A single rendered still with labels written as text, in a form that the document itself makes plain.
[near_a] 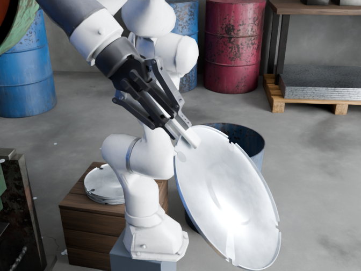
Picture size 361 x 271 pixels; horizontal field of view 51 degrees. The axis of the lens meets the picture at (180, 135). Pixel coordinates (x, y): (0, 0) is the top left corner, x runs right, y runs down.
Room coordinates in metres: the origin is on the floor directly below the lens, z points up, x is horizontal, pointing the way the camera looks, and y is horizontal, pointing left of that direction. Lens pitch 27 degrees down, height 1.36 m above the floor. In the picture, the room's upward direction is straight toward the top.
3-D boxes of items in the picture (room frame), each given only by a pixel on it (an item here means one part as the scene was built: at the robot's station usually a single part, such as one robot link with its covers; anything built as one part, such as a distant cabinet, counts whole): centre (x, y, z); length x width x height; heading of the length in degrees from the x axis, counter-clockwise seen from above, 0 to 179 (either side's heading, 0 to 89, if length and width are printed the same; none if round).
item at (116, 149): (1.02, 0.16, 0.71); 0.18 x 0.11 x 0.25; 62
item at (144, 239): (0.99, 0.09, 0.52); 0.22 x 0.19 x 0.14; 75
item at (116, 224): (1.48, 0.30, 0.18); 0.40 x 0.38 x 0.35; 78
